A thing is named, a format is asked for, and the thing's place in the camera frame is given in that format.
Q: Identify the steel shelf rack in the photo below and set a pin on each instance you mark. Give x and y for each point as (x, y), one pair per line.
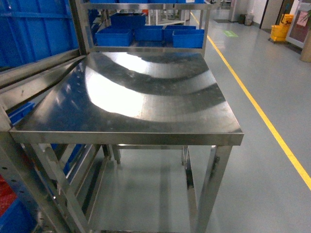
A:
(26, 82)

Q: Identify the steel table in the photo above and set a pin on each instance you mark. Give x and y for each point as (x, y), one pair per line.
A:
(134, 99)

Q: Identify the yellow mop bucket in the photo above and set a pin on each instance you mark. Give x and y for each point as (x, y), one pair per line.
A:
(279, 32)

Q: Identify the plant in gold pot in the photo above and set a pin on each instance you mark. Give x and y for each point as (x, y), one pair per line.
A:
(305, 55)

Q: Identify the red bubble wrap bags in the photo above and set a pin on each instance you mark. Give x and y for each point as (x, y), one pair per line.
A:
(7, 196)

